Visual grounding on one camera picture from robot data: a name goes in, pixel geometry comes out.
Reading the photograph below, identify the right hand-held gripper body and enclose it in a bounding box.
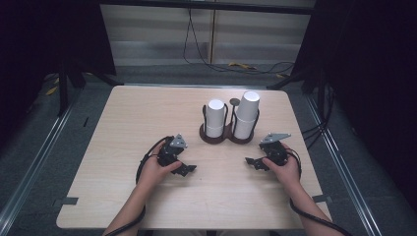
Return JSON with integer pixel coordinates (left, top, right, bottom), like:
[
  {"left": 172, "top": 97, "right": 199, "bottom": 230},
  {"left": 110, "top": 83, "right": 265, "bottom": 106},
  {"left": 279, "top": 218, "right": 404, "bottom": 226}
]
[{"left": 259, "top": 132, "right": 293, "bottom": 167}]

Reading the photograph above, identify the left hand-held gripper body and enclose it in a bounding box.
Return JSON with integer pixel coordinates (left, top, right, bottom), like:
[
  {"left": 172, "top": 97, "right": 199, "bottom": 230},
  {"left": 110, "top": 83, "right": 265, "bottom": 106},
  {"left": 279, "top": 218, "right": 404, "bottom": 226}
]
[{"left": 156, "top": 133, "right": 189, "bottom": 167}]

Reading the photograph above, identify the dark wire double cup holder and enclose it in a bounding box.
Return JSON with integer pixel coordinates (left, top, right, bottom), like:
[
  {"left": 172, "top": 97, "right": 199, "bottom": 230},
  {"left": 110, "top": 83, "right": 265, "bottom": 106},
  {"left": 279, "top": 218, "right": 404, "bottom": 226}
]
[{"left": 199, "top": 97, "right": 261, "bottom": 146}]

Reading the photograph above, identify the white paper cup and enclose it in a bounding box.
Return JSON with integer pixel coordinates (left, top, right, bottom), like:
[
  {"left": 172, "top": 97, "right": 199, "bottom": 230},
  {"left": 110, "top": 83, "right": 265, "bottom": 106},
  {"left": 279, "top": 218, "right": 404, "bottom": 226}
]
[
  {"left": 206, "top": 98, "right": 227, "bottom": 127},
  {"left": 235, "top": 90, "right": 261, "bottom": 122},
  {"left": 232, "top": 115, "right": 259, "bottom": 141},
  {"left": 205, "top": 123, "right": 226, "bottom": 139}
]

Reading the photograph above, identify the person's right hand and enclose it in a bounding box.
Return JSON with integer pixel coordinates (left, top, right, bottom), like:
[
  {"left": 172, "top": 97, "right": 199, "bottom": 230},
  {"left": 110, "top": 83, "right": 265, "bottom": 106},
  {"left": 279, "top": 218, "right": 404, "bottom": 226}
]
[{"left": 262, "top": 143, "right": 303, "bottom": 195}]

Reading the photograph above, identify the person's left hand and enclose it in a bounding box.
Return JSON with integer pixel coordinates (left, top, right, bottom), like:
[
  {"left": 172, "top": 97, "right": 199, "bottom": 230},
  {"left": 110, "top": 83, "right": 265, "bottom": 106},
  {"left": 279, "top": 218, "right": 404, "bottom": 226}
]
[{"left": 137, "top": 143, "right": 184, "bottom": 194}]

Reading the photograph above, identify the grey tape strip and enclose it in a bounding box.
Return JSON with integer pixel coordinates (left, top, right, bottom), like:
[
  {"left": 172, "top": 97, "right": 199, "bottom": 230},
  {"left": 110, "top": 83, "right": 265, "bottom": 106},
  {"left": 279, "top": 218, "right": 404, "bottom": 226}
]
[
  {"left": 312, "top": 194, "right": 333, "bottom": 204},
  {"left": 53, "top": 196, "right": 80, "bottom": 207}
]

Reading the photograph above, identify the metal bar behind table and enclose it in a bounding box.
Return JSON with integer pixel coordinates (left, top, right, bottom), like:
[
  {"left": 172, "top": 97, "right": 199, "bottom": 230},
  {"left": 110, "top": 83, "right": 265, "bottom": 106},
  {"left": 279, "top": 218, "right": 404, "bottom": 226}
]
[{"left": 123, "top": 83, "right": 268, "bottom": 90}]

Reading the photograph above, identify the black metal stand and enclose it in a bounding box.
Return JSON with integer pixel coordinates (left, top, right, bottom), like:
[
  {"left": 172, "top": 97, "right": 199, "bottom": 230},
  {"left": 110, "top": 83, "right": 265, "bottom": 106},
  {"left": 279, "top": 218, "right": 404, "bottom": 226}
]
[
  {"left": 266, "top": 67, "right": 330, "bottom": 114},
  {"left": 56, "top": 61, "right": 125, "bottom": 118}
]

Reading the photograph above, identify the black curtain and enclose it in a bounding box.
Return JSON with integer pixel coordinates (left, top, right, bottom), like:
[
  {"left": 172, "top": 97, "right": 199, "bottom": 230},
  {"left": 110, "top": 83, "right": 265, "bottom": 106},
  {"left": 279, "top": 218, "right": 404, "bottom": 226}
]
[
  {"left": 0, "top": 0, "right": 117, "bottom": 148},
  {"left": 293, "top": 0, "right": 417, "bottom": 210}
]

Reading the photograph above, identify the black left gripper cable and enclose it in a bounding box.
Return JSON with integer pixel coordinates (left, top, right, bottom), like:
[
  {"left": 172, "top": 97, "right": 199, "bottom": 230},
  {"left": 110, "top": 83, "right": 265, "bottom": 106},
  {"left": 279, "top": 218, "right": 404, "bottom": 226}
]
[{"left": 104, "top": 135, "right": 172, "bottom": 236}]

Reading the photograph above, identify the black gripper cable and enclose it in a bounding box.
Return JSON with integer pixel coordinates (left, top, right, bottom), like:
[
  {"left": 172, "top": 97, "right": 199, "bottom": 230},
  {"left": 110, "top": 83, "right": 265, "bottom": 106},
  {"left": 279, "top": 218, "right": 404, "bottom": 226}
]
[
  {"left": 104, "top": 135, "right": 172, "bottom": 236},
  {"left": 284, "top": 147, "right": 354, "bottom": 236}
]

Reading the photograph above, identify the black floor cable bundle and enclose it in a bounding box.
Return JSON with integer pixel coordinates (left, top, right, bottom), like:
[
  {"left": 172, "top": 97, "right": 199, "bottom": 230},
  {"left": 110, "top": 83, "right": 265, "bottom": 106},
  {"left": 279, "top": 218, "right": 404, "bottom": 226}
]
[{"left": 300, "top": 84, "right": 336, "bottom": 150}]

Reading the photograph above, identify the metal floor rail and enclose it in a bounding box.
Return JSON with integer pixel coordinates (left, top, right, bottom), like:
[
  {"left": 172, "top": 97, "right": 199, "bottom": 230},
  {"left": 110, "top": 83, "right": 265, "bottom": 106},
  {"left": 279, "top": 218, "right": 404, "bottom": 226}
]
[
  {"left": 0, "top": 104, "right": 76, "bottom": 230},
  {"left": 304, "top": 92, "right": 383, "bottom": 236}
]

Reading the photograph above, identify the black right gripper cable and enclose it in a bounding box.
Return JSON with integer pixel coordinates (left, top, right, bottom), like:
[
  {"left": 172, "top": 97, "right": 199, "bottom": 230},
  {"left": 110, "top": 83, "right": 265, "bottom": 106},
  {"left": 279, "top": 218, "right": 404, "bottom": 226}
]
[{"left": 284, "top": 147, "right": 354, "bottom": 236}]

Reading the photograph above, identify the black wall cable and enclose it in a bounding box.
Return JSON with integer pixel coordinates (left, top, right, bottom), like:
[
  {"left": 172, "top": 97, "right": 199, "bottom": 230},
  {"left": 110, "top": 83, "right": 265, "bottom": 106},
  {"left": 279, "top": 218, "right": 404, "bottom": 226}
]
[{"left": 182, "top": 8, "right": 296, "bottom": 76}]

